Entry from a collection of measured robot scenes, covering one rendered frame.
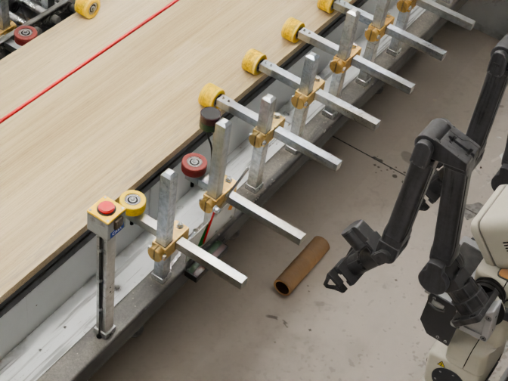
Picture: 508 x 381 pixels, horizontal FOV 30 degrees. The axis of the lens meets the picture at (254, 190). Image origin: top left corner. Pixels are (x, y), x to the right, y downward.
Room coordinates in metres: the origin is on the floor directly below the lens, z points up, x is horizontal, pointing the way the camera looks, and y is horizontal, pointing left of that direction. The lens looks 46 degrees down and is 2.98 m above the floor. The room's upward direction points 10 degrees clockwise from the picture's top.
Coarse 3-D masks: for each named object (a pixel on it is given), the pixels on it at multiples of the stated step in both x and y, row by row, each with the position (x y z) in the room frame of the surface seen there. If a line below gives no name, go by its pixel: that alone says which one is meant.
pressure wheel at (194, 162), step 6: (186, 156) 2.12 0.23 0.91; (192, 156) 2.13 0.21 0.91; (198, 156) 2.13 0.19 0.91; (186, 162) 2.10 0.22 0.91; (192, 162) 2.10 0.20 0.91; (198, 162) 2.11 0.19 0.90; (204, 162) 2.11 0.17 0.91; (186, 168) 2.07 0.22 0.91; (192, 168) 2.08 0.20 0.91; (198, 168) 2.08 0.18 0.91; (204, 168) 2.09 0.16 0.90; (186, 174) 2.07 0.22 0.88; (192, 174) 2.07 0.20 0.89; (198, 174) 2.07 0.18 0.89; (192, 186) 2.10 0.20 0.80
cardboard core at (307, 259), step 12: (312, 240) 2.62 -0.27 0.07; (324, 240) 2.62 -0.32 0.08; (300, 252) 2.55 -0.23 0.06; (312, 252) 2.55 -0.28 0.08; (324, 252) 2.58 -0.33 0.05; (300, 264) 2.47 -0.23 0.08; (312, 264) 2.50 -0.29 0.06; (288, 276) 2.40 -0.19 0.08; (300, 276) 2.43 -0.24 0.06; (276, 288) 2.38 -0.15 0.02; (288, 288) 2.36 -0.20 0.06
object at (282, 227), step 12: (192, 180) 2.09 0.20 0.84; (204, 180) 2.08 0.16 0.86; (228, 192) 2.05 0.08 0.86; (240, 204) 2.00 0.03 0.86; (252, 204) 2.01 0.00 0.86; (252, 216) 1.98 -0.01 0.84; (264, 216) 1.97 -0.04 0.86; (276, 216) 1.98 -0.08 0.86; (276, 228) 1.94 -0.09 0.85; (288, 228) 1.94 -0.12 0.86; (300, 240) 1.90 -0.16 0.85
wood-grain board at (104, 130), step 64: (128, 0) 2.89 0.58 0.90; (192, 0) 2.96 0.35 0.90; (256, 0) 3.03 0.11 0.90; (0, 64) 2.41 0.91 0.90; (64, 64) 2.47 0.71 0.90; (128, 64) 2.52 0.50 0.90; (192, 64) 2.58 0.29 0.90; (0, 128) 2.11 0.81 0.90; (64, 128) 2.16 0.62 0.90; (128, 128) 2.21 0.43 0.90; (192, 128) 2.26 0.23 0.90; (0, 192) 1.85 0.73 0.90; (64, 192) 1.89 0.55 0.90; (0, 256) 1.61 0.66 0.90
